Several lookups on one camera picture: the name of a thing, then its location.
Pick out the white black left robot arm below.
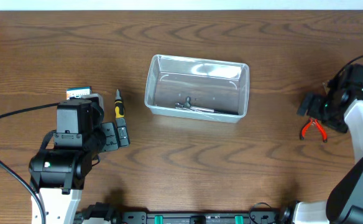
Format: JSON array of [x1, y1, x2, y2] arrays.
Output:
[[29, 97, 130, 223]]

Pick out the red handled pliers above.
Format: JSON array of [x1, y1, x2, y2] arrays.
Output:
[[299, 117, 328, 143]]

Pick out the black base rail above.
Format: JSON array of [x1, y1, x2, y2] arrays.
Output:
[[75, 202, 282, 224]]

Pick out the white blue small box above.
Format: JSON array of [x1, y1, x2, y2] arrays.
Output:
[[66, 86, 92, 100]]

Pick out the silver ratchet wrench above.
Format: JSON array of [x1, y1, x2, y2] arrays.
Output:
[[175, 103, 214, 120]]

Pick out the stubby yellow black screwdriver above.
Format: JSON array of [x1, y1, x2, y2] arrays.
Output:
[[114, 89, 125, 119]]

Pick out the clear plastic container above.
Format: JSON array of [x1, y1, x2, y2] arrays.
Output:
[[144, 54, 250, 123]]

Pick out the small steel claw hammer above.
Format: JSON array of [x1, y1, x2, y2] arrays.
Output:
[[183, 96, 239, 116]]

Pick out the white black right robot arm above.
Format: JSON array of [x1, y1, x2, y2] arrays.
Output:
[[276, 63, 363, 224]]

